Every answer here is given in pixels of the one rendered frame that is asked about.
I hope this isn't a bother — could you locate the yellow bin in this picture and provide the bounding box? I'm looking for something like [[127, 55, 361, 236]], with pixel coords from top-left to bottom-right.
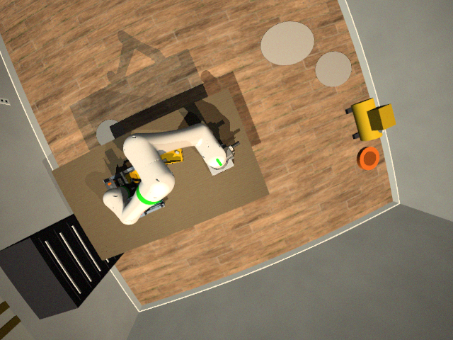
[[160, 149, 183, 164]]

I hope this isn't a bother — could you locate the dark grey tool case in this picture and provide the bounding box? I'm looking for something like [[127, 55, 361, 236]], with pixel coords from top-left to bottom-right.
[[105, 176, 125, 189]]

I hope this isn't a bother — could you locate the grey shelf rack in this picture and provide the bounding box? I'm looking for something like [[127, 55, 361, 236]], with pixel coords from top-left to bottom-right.
[[103, 166, 165, 218]]

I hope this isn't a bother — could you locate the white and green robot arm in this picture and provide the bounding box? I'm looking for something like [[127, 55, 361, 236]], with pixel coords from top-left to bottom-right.
[[103, 123, 240, 225]]

